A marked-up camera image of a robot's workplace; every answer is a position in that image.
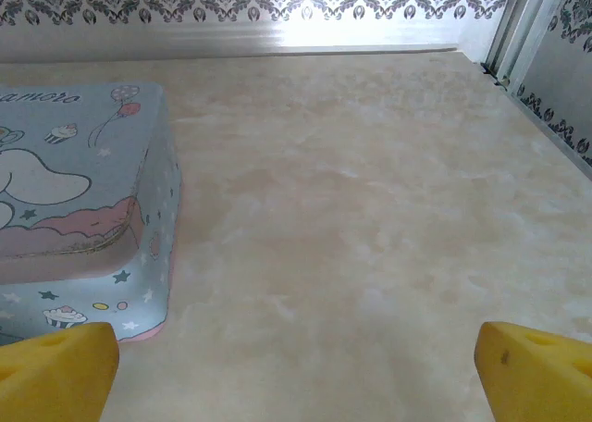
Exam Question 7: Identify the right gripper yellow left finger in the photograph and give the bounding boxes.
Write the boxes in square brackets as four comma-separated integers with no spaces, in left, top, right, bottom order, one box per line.
[0,322,120,422]

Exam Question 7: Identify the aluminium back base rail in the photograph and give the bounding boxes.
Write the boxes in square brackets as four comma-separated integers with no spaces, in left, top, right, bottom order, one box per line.
[0,19,505,66]

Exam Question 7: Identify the aluminium side base rail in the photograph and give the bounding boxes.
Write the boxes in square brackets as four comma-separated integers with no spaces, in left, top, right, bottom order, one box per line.
[506,86,592,185]

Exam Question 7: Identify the aluminium frame post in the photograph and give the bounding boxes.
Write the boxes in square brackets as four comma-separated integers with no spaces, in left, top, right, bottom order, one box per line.
[480,0,577,93]

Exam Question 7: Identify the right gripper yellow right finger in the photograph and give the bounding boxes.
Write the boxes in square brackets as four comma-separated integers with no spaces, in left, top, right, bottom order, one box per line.
[475,321,592,422]

